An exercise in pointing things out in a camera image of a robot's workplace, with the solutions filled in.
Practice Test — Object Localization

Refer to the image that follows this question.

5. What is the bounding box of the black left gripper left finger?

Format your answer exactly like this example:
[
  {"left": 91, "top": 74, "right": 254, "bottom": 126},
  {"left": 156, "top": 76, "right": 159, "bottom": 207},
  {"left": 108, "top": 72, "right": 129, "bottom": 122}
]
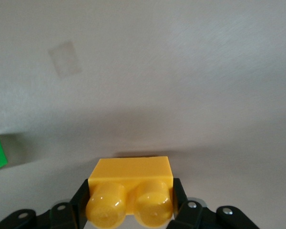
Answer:
[{"left": 0, "top": 178, "right": 91, "bottom": 229}]

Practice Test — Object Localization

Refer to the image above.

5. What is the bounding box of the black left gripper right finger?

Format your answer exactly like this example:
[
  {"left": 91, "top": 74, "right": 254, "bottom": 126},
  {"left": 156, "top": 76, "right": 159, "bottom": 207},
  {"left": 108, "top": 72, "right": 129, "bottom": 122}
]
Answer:
[{"left": 166, "top": 177, "right": 259, "bottom": 229}]

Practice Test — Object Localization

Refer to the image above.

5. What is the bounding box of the yellow two-stud block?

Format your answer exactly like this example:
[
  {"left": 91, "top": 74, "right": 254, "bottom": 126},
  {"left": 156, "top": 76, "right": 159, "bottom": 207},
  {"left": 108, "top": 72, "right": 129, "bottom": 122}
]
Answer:
[{"left": 85, "top": 156, "right": 174, "bottom": 227}]

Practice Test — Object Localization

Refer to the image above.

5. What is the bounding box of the small clear tape patch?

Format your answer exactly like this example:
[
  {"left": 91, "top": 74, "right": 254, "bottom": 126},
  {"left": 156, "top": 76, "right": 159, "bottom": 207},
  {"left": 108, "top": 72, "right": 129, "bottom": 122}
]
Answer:
[{"left": 47, "top": 41, "right": 82, "bottom": 78}]

